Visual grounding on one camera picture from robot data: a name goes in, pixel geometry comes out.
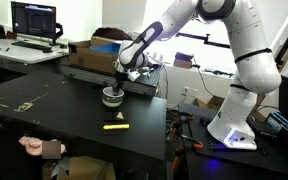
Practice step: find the person's right hand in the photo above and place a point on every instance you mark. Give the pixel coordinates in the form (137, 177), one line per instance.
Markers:
(33, 146)

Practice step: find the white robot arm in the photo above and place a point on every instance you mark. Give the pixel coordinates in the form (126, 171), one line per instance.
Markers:
(256, 72)

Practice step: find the yellow marker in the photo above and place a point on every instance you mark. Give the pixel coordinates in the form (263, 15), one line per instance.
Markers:
(116, 126)

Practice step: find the black device with blue edge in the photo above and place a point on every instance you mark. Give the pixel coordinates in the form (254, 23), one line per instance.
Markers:
(277, 121)

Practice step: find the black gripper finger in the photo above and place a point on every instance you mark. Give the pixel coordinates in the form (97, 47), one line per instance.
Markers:
(120, 89)
(115, 90)

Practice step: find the computer monitor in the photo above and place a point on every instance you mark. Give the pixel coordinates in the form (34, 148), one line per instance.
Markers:
(36, 20)

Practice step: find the cardboard box with blue sheet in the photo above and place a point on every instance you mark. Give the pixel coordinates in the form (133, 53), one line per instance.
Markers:
(96, 54)

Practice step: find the orange black clamp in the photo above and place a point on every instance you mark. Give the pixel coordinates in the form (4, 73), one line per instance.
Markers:
(196, 144)

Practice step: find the white desk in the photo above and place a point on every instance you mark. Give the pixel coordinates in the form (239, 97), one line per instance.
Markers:
(27, 55)

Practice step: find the green and white mug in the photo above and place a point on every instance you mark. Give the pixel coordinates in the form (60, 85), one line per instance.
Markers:
(110, 99)

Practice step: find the person's dark hair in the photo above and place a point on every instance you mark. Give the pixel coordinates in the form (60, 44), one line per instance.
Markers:
(111, 33)

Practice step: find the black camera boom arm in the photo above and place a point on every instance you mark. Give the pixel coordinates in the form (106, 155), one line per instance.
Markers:
(205, 39)

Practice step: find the cardboard box under table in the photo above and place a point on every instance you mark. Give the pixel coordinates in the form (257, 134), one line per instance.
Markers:
(78, 168)

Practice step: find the small dark box on cardboard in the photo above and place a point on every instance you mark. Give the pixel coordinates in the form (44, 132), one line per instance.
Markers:
(183, 60)

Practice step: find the open cardboard box on floor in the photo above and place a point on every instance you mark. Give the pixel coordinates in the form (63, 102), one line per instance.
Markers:
(214, 103)

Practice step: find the black keyboard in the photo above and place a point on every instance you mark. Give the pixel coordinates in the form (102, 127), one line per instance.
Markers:
(44, 49)

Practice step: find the black block with triangle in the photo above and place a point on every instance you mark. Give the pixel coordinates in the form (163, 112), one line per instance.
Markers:
(115, 116)

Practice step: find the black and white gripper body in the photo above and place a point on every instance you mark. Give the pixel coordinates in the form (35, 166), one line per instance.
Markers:
(122, 74)

